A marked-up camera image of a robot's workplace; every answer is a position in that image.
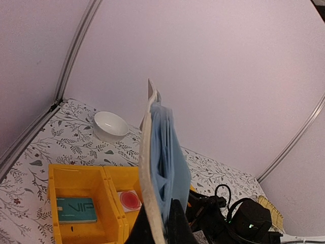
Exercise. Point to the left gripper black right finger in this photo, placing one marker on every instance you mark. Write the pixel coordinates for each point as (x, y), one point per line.
(179, 230)

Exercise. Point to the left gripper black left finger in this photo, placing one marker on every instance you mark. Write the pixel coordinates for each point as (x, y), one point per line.
(141, 231)

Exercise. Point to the beige card holder wallet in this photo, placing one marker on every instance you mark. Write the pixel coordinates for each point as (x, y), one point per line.
(164, 174)

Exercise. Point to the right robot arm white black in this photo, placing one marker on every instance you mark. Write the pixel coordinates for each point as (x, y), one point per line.
(245, 221)

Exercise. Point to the pink white card stack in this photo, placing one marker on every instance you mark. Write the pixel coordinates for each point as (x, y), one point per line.
(129, 200)

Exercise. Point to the green card stack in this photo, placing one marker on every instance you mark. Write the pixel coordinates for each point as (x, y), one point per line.
(76, 210)

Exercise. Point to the yellow middle storage bin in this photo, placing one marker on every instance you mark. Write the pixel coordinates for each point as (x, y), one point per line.
(124, 179)

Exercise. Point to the yellow storage bin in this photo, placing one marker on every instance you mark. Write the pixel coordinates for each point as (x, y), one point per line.
(69, 181)
(124, 179)

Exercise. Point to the yellow left storage bin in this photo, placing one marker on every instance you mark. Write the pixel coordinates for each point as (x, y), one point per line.
(69, 181)

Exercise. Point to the woven bamboo tray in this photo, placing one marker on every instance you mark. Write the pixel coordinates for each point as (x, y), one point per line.
(276, 217)

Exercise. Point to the white ceramic bowl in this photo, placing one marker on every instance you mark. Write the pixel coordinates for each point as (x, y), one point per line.
(109, 127)

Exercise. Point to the left aluminium frame post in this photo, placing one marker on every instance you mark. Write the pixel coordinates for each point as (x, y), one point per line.
(39, 43)

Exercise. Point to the aluminium frame post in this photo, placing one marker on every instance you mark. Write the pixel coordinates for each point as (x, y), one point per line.
(306, 125)
(39, 43)

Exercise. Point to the right aluminium frame post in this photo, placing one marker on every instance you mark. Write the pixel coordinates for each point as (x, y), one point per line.
(306, 125)

